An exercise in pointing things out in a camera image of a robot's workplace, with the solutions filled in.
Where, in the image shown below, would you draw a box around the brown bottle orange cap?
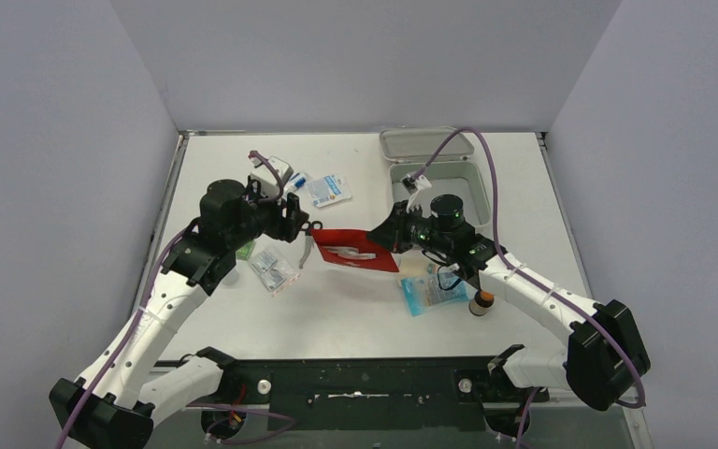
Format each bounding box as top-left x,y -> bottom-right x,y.
468,291 -> 495,317

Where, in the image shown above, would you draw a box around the white blue label packet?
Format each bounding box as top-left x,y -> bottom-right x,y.
305,174 -> 352,209

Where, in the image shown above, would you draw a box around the white plastic bottle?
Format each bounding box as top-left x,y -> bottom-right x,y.
221,268 -> 240,286

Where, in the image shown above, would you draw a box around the blue mask packet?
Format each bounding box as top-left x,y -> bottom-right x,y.
400,272 -> 475,316

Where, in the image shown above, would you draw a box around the clear bag of wipes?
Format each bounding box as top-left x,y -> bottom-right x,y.
248,246 -> 300,296

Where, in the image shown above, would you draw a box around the beige gauze packet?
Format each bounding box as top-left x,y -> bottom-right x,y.
398,256 -> 438,279

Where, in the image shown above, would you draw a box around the small green box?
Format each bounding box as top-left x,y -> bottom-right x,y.
236,240 -> 255,261

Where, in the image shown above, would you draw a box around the grey open storage box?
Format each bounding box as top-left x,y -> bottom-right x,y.
380,127 -> 493,233

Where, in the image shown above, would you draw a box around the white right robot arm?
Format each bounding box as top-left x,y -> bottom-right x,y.
367,195 -> 651,411

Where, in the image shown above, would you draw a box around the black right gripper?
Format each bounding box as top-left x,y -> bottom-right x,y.
369,199 -> 454,254

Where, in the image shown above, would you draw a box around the black handled scissors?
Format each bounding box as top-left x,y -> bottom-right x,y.
298,220 -> 323,269

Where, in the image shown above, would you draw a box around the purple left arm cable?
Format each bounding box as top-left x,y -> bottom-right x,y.
53,150 -> 287,449

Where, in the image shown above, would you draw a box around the small white blue tube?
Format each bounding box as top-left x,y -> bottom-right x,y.
285,172 -> 309,193

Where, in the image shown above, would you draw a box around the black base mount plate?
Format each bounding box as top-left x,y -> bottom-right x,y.
206,356 -> 530,434

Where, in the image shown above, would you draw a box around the red first aid pouch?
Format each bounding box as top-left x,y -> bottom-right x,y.
312,229 -> 399,273

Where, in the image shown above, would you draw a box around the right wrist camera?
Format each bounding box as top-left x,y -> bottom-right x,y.
401,173 -> 432,212

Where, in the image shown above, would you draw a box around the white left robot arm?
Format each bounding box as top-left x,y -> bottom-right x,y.
49,178 -> 309,448

